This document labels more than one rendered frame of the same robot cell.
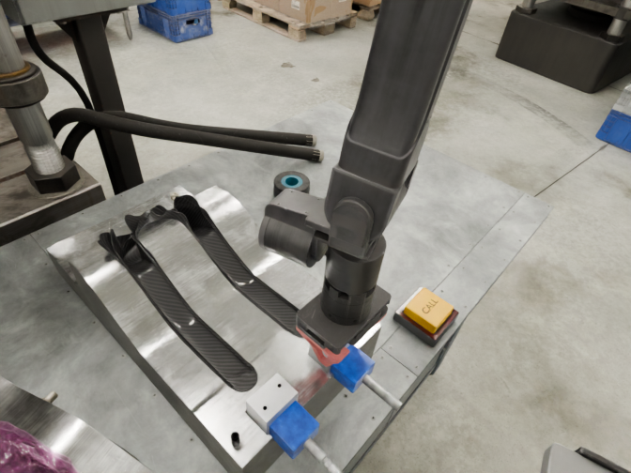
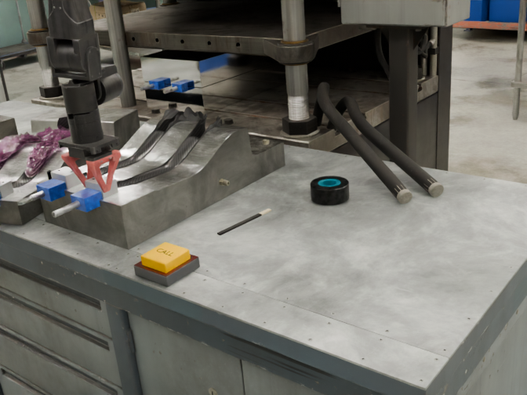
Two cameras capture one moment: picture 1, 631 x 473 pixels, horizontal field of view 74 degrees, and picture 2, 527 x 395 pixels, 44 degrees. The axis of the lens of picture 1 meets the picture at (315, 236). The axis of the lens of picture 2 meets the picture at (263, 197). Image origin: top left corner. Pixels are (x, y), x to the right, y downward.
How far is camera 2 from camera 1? 136 cm
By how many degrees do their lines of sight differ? 75
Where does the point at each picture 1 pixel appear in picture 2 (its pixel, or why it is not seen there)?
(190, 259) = (173, 141)
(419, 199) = (364, 264)
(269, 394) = (66, 170)
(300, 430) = (46, 184)
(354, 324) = (72, 141)
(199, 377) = not seen: hidden behind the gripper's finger
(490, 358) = not seen: outside the picture
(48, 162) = (291, 110)
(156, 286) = (153, 141)
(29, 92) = (286, 55)
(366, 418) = (78, 251)
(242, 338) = (118, 172)
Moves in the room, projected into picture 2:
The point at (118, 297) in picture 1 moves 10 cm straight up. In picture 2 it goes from (141, 132) to (135, 90)
